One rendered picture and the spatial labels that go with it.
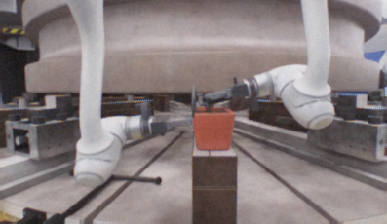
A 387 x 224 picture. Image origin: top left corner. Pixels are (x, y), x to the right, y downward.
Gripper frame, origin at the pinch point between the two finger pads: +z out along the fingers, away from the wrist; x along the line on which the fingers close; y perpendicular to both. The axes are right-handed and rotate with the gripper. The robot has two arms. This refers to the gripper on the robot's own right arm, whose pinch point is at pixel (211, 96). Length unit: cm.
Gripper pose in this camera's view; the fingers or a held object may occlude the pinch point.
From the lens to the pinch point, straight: 77.1
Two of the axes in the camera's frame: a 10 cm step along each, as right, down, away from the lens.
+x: -0.2, 0.8, -10.0
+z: -9.7, 2.2, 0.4
